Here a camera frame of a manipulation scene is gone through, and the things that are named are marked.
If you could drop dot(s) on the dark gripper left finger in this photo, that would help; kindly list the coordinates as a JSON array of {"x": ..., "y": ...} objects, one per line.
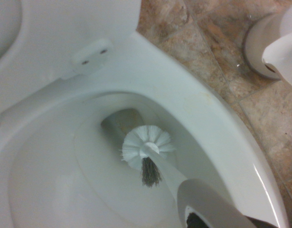
[{"x": 195, "y": 221}]

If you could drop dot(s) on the white toilet bowl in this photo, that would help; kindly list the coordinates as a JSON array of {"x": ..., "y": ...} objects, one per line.
[{"x": 207, "y": 114}]

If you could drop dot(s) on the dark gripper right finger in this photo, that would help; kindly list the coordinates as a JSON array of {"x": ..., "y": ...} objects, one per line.
[{"x": 262, "y": 223}]

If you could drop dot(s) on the white toilet brush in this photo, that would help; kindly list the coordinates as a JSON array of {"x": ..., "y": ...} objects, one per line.
[{"x": 145, "y": 145}]

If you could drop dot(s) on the white toilet brush holder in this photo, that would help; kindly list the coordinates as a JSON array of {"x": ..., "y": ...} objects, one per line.
[{"x": 257, "y": 47}]

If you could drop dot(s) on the white toilet seat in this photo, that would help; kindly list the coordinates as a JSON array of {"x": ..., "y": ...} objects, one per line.
[{"x": 65, "y": 31}]

